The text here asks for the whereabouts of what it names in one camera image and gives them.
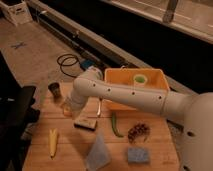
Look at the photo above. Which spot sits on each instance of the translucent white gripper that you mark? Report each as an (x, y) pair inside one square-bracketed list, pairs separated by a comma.
[(67, 104)]

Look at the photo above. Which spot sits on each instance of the yellow apple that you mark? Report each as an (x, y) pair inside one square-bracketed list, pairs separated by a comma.
[(67, 112)]

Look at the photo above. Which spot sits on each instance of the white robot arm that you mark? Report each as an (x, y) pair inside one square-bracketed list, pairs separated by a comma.
[(193, 112)]

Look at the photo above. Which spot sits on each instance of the dark metal cup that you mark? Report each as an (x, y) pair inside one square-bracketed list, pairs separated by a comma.
[(54, 88)]

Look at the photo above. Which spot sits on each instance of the green and white cup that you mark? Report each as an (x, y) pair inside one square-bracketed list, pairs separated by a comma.
[(140, 80)]

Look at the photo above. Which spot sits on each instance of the brown rectangular block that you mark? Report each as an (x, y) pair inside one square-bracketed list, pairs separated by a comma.
[(86, 123)]

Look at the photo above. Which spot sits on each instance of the silver fork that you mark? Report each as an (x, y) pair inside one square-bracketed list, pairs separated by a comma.
[(99, 107)]

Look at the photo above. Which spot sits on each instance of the yellow corn cob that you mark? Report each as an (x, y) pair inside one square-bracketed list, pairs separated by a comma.
[(53, 138)]

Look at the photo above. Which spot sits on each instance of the blue power device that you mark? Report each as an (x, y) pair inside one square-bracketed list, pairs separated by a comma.
[(85, 64)]

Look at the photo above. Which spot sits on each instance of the black office chair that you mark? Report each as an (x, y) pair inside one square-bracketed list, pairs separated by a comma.
[(15, 113)]

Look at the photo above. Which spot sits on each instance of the grey blue cloth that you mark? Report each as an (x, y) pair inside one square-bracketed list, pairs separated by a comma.
[(98, 155)]

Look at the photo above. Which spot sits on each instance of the dark grape bunch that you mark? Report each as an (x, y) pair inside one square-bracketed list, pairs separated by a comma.
[(140, 129)]

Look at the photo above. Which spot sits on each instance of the blue sponge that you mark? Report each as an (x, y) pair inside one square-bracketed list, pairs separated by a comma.
[(137, 155)]

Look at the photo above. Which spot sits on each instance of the yellow plastic bin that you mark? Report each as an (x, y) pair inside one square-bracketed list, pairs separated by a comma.
[(124, 76)]

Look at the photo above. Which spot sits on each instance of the white cardboard box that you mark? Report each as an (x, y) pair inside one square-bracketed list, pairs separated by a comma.
[(17, 14)]

